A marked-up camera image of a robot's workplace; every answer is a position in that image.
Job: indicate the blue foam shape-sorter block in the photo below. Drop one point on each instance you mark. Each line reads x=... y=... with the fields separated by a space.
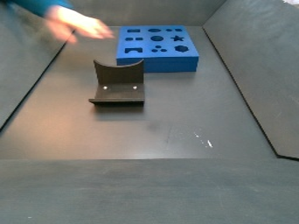
x=161 y=45

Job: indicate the blurred bare human hand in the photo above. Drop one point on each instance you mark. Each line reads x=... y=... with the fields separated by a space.
x=64 y=20

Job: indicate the black curved plastic holder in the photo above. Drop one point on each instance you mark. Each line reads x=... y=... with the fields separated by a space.
x=120 y=83

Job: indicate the teal sleeved forearm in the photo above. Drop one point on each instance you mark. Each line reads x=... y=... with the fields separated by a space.
x=38 y=7

